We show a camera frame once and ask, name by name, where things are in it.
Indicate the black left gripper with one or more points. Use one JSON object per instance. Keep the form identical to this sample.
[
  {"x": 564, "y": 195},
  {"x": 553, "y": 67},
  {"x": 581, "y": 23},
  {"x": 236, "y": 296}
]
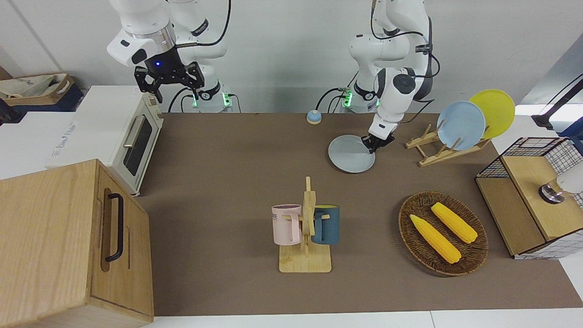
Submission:
[{"x": 381, "y": 139}]

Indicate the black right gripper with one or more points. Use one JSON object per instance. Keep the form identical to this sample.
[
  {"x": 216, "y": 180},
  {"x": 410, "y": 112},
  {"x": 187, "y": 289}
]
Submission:
[{"x": 166, "y": 66}]

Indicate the gray plate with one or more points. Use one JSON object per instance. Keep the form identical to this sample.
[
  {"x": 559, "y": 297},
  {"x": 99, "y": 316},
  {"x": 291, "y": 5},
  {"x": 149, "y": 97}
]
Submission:
[{"x": 348, "y": 156}]

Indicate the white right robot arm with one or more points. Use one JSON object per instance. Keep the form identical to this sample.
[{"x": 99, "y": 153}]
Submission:
[{"x": 150, "y": 27}]

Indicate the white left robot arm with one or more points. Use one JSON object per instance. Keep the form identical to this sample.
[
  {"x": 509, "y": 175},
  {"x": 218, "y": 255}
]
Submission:
[{"x": 401, "y": 50}]

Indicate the light blue plate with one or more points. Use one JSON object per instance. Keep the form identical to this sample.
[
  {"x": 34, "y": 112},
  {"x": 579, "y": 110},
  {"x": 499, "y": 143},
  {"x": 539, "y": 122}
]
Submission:
[{"x": 461, "y": 125}]

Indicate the yellow plate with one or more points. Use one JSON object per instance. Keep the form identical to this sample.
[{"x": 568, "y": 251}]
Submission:
[{"x": 496, "y": 109}]

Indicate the wooden dish rack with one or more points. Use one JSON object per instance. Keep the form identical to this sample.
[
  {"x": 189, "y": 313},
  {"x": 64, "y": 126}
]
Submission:
[{"x": 437, "y": 157}]

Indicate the white toaster oven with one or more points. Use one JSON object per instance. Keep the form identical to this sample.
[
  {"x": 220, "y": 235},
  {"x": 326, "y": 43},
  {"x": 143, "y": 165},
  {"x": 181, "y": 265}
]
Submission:
[{"x": 114, "y": 132}]

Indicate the dark blue mug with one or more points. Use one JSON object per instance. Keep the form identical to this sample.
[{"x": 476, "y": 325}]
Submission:
[{"x": 328, "y": 225}]

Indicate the brown wicker basket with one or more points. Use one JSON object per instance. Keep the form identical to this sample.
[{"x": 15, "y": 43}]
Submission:
[{"x": 410, "y": 237}]

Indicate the dark blue bin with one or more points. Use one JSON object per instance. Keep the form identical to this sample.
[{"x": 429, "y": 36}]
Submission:
[{"x": 68, "y": 107}]

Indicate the right yellow corn cob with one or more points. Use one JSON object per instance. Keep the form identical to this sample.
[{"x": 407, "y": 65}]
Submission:
[{"x": 454, "y": 222}]

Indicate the yellow corn cob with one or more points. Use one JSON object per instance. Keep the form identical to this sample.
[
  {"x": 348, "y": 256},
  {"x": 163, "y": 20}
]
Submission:
[
  {"x": 435, "y": 239},
  {"x": 454, "y": 222}
]

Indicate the left yellow corn cob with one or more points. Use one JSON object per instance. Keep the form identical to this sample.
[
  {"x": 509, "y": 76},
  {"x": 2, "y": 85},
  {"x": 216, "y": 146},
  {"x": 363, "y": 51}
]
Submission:
[{"x": 435, "y": 239}]

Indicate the pink mug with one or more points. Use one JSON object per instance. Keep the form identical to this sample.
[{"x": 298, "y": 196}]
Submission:
[{"x": 284, "y": 225}]

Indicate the brown table mat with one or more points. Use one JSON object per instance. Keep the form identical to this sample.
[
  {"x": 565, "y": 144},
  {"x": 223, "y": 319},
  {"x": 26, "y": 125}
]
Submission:
[{"x": 227, "y": 182}]

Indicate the wooden mug rack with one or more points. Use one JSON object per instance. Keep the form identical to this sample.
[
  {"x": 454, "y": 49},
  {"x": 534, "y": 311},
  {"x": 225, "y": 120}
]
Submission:
[{"x": 305, "y": 262}]

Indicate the cardboard box with white bag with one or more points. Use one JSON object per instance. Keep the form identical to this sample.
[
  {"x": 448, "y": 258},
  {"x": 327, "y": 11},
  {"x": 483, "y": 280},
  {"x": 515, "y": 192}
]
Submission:
[{"x": 36, "y": 89}]

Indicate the light wooden board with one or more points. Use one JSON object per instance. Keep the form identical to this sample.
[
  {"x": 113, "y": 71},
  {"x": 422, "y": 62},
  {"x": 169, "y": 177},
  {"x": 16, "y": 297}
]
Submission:
[{"x": 528, "y": 182}]

